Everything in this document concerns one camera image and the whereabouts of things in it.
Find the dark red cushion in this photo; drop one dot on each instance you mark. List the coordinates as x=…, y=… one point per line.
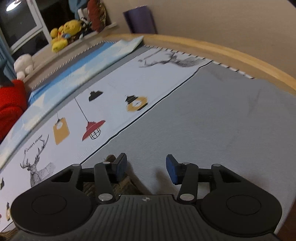
x=97, y=15

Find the dark olive corduroy pants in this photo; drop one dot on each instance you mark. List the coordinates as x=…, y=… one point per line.
x=124, y=185

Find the printed grey bed sheet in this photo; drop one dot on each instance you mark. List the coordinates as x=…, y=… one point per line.
x=156, y=102

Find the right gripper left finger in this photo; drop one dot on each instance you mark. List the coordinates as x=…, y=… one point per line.
x=65, y=201

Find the window with white frame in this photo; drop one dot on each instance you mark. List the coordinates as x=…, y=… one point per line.
x=22, y=26

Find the wooden bed frame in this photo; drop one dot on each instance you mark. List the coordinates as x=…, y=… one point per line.
x=230, y=57

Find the red folded blanket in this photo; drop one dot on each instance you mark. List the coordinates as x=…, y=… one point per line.
x=13, y=105

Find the yellow plush toy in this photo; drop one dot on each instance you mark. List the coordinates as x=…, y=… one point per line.
x=62, y=36

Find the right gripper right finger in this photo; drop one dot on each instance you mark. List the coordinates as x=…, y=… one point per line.
x=226, y=201

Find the blue curtain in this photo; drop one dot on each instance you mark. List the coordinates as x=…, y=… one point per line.
x=8, y=61

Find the white plush toy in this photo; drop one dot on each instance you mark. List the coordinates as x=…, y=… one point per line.
x=23, y=66

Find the purple box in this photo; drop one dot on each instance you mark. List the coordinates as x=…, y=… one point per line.
x=140, y=20

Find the light blue patterned quilt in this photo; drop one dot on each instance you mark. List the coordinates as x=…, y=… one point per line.
x=65, y=84

